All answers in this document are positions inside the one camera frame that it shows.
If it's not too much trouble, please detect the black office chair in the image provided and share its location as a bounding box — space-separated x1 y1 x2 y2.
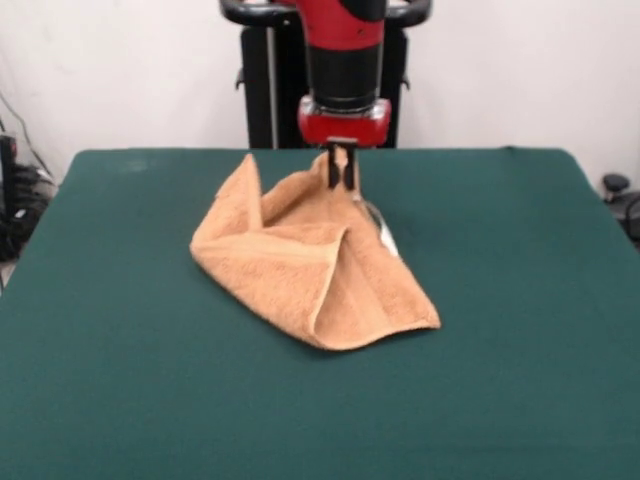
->
601 172 640 251

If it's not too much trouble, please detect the dark green table cloth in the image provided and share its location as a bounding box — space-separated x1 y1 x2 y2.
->
0 145 640 480

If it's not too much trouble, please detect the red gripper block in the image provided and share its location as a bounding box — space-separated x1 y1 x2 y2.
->
297 95 393 193

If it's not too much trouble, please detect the tan terry towel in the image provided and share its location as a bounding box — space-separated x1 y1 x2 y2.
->
189 152 443 352

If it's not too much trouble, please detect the black electronics box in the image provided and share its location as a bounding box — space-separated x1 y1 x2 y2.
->
0 132 21 221

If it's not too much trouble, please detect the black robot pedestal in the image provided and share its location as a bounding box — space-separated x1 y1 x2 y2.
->
218 0 433 150

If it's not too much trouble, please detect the black cable bundle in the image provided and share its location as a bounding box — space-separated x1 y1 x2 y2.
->
0 89 61 262

